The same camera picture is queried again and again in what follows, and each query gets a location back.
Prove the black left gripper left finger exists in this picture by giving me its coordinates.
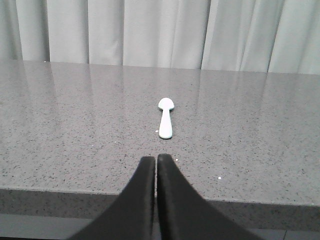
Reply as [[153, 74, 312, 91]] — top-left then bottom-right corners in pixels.
[[69, 156, 156, 240]]

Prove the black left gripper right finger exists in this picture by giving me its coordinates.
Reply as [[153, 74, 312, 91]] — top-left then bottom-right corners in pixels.
[[157, 154, 259, 240]]

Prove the pale green plastic spoon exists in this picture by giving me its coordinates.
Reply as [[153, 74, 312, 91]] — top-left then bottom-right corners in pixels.
[[158, 97, 175, 139]]

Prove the white curtain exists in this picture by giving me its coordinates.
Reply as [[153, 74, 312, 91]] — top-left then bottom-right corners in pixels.
[[0, 0, 320, 75]]

